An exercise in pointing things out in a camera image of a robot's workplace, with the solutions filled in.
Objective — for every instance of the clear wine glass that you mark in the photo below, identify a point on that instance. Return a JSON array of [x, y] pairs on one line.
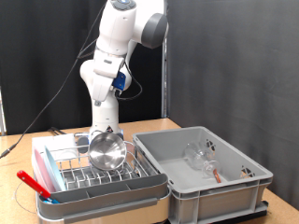
[[199, 155]]

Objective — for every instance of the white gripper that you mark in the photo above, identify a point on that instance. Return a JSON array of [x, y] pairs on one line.
[[104, 77]]

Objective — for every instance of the stainless steel cup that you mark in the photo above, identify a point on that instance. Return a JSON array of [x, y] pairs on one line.
[[107, 152]]

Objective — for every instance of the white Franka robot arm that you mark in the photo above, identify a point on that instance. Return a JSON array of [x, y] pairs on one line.
[[124, 25]]

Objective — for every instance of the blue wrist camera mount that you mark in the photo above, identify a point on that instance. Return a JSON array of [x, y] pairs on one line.
[[120, 81]]

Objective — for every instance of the metal background pole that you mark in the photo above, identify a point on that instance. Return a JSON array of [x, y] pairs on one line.
[[164, 62]]

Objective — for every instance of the grey plastic crate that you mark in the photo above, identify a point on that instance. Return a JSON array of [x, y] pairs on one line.
[[218, 196]]

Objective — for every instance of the grey dish rack tray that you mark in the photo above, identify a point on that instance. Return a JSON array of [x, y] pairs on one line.
[[109, 199]]

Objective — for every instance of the red wooden spoon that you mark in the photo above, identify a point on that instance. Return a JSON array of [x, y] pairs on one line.
[[217, 175]]

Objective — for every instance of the light blue plate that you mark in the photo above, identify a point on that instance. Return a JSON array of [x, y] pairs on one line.
[[54, 169]]

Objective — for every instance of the pink plate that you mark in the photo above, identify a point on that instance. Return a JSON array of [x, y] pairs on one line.
[[42, 172]]

